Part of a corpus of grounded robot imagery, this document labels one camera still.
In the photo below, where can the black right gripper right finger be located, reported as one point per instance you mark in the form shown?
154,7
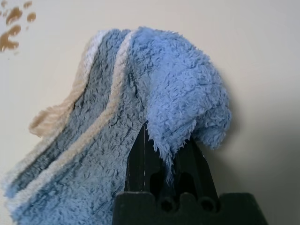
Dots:
197,168

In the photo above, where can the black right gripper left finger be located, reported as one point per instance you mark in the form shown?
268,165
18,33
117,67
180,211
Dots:
138,164

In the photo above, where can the blue fluffy rag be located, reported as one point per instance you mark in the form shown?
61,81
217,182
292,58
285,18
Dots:
178,82

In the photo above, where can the brown liquid puddle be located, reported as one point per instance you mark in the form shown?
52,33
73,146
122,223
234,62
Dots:
27,3
8,41
14,14
31,17

